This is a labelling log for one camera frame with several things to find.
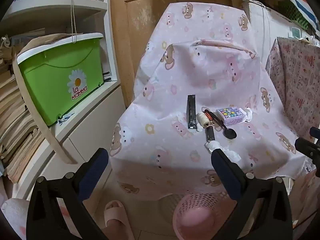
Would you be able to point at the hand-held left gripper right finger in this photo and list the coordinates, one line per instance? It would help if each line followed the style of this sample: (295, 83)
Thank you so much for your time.
(225, 175)

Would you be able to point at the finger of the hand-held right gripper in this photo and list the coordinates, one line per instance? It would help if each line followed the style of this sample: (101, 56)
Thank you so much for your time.
(315, 133)
(307, 150)

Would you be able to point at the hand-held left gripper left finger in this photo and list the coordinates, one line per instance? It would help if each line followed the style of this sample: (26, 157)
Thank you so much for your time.
(93, 170)

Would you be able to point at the large white tissue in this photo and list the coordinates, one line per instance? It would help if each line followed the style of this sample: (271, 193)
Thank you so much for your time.
(228, 153)

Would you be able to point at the black plastic spoon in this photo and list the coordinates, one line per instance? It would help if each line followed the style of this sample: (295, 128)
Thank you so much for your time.
(229, 133)

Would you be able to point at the black cylinder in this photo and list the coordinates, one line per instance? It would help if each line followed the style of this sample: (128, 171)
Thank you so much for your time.
(210, 133)

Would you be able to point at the pink plastic basket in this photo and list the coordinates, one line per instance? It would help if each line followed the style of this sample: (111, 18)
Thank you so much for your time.
(197, 220)

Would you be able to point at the black packet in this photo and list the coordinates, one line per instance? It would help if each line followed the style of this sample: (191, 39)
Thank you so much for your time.
(191, 112)

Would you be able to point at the white shelf unit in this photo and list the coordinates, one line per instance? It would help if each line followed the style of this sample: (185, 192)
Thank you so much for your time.
(82, 135)

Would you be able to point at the pink printed soft cloth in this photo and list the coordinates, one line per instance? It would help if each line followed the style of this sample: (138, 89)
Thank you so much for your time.
(15, 217)
(306, 192)

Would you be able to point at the curved wooden strip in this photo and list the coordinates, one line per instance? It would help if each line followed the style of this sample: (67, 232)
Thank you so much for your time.
(53, 145)

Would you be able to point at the pink slipper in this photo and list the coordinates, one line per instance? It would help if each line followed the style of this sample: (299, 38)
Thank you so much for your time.
(117, 217)

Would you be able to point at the pink patterned cloth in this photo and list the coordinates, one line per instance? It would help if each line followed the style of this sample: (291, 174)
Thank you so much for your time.
(295, 80)

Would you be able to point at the cream thread spool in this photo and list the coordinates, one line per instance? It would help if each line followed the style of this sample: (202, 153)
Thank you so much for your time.
(202, 120)

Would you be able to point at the colourful tissue pack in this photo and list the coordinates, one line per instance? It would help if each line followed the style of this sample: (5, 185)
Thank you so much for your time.
(230, 115)

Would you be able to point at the stack of papers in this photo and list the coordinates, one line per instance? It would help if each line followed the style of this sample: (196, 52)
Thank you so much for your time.
(15, 120)

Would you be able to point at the green storage box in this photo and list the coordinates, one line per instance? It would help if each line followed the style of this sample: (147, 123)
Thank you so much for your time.
(55, 80)

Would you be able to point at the small white display device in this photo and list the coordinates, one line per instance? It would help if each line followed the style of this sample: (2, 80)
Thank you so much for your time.
(296, 32)

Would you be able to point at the pink cartoon printed tablecloth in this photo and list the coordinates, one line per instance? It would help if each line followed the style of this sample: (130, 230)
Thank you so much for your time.
(195, 62)

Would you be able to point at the green mesh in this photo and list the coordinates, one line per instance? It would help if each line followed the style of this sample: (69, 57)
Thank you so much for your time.
(292, 12)

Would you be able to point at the white chest freezer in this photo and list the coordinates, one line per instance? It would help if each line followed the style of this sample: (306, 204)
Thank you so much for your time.
(260, 20)

